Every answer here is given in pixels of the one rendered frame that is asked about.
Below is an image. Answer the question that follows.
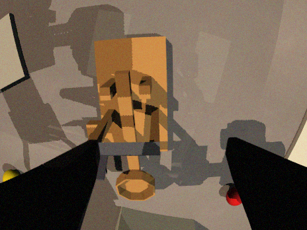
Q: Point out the yellow ball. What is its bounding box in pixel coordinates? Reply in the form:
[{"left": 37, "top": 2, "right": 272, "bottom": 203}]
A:
[{"left": 3, "top": 169, "right": 21, "bottom": 181}]

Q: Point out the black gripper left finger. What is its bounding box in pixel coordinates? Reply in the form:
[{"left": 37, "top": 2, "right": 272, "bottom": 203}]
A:
[{"left": 0, "top": 139, "right": 100, "bottom": 230}]

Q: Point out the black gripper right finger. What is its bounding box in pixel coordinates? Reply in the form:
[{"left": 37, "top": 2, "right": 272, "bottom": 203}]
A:
[{"left": 225, "top": 137, "right": 307, "bottom": 230}]

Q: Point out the red ball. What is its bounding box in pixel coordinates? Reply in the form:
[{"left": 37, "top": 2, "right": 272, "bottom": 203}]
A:
[{"left": 226, "top": 187, "right": 241, "bottom": 206}]

